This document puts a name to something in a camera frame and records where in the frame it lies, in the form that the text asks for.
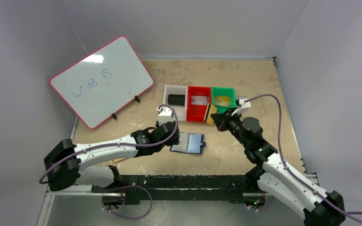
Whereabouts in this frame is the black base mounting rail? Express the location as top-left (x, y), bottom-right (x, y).
top-left (91, 175), bottom-right (271, 208)

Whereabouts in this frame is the gold credit card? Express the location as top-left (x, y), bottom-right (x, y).
top-left (214, 96), bottom-right (230, 107)

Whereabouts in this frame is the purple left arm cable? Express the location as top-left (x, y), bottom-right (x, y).
top-left (39, 105), bottom-right (180, 185)

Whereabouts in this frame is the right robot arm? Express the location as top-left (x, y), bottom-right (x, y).
top-left (211, 109), bottom-right (346, 226)

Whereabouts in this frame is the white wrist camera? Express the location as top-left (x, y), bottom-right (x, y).
top-left (157, 106), bottom-right (173, 126)
top-left (231, 97), bottom-right (251, 116)

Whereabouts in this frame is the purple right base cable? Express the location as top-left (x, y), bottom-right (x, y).
top-left (247, 194), bottom-right (275, 213)

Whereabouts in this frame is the pink framed whiteboard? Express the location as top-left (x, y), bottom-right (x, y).
top-left (50, 36), bottom-right (154, 129)

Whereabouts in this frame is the orange circuit board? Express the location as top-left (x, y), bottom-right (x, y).
top-left (112, 158), bottom-right (126, 163)

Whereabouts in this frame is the black card in bin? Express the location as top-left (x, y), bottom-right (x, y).
top-left (167, 94), bottom-right (186, 106)

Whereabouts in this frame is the silver credit card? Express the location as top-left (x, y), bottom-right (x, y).
top-left (190, 96), bottom-right (208, 105)

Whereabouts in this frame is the green plastic bin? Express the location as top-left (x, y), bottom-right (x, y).
top-left (211, 87), bottom-right (236, 113)

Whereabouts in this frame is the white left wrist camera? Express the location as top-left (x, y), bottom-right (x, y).
top-left (157, 106), bottom-right (173, 126)

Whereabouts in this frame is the white plastic bin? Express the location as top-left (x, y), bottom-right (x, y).
top-left (163, 85), bottom-right (188, 121)

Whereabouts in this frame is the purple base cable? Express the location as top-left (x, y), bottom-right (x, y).
top-left (101, 183), bottom-right (154, 220)
top-left (247, 194), bottom-right (275, 213)

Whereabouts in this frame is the red plastic bin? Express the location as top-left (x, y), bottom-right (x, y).
top-left (186, 86), bottom-right (212, 122)

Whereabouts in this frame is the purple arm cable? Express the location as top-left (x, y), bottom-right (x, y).
top-left (39, 105), bottom-right (180, 185)
top-left (245, 94), bottom-right (362, 226)

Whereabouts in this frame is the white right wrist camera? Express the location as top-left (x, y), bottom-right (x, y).
top-left (231, 97), bottom-right (251, 116)

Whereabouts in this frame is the blue leather card holder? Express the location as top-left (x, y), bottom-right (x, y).
top-left (170, 132), bottom-right (206, 154)

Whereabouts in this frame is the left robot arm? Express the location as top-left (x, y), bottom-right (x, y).
top-left (39, 121), bottom-right (179, 191)

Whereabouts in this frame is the aluminium frame rail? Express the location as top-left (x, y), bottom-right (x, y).
top-left (36, 173), bottom-right (321, 226)

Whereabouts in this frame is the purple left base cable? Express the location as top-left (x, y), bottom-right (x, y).
top-left (101, 183), bottom-right (154, 220)

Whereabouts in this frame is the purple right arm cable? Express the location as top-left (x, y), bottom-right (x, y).
top-left (245, 94), bottom-right (362, 226)

